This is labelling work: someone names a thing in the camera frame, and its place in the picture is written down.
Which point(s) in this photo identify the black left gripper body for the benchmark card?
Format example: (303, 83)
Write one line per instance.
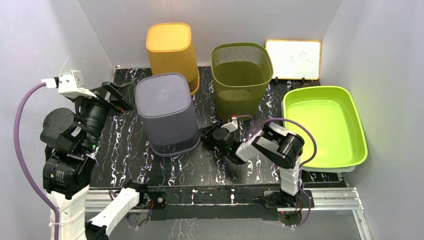
(96, 112)

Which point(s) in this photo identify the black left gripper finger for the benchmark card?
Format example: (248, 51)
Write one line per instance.
(122, 96)
(105, 104)

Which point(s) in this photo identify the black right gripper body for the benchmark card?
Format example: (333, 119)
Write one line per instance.
(225, 152)

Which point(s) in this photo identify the grey mesh bin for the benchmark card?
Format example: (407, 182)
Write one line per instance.
(168, 115)

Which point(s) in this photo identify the olive green mesh bin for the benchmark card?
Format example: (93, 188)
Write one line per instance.
(241, 73)

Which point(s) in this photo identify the orange mesh bin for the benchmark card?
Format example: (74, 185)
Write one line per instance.
(171, 49)

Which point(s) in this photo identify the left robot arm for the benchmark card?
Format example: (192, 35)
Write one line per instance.
(66, 179)

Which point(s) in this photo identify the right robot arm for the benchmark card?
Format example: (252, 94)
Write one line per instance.
(272, 142)

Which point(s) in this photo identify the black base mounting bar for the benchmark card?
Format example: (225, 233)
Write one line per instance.
(240, 201)

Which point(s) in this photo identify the small whiteboard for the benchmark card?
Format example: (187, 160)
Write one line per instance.
(295, 59)

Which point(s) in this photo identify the lime green plastic tub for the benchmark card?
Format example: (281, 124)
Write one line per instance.
(329, 92)

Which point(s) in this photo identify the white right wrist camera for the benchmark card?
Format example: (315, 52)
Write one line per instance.
(232, 125)

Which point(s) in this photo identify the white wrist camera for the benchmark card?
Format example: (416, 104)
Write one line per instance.
(232, 125)
(70, 84)

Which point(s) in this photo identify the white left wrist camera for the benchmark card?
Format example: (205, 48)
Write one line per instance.
(70, 84)

